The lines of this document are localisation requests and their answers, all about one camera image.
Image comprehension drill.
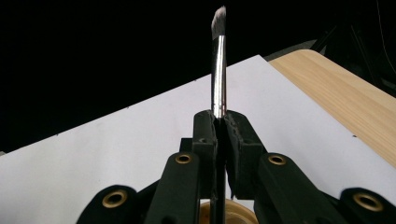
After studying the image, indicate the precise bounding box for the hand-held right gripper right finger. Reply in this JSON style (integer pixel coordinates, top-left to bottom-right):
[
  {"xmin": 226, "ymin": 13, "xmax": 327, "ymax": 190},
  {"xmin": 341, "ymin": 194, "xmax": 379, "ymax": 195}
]
[{"xmin": 221, "ymin": 109, "xmax": 269, "ymax": 201}]

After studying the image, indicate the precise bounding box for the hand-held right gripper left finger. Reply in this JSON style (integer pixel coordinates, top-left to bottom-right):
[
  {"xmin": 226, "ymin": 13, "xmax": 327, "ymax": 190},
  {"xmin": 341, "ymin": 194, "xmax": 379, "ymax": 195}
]
[{"xmin": 179, "ymin": 109, "xmax": 219, "ymax": 200}]

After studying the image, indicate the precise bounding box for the black makeup brush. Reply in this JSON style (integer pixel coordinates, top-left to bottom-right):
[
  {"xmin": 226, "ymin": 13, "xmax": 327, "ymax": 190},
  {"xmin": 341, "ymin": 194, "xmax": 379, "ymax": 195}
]
[{"xmin": 209, "ymin": 5, "xmax": 228, "ymax": 224}]

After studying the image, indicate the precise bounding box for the white paper sheet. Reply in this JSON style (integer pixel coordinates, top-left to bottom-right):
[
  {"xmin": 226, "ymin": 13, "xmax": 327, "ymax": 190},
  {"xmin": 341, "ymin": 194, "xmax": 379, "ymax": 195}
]
[{"xmin": 0, "ymin": 54, "xmax": 396, "ymax": 224}]

